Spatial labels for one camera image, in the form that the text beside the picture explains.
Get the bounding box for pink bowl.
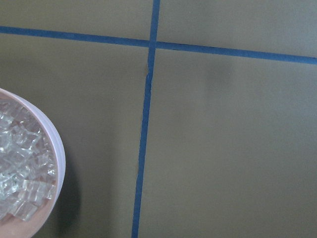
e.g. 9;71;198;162
0;89;66;238

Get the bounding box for pile of clear ice cubes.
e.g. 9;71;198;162
0;99;56;221

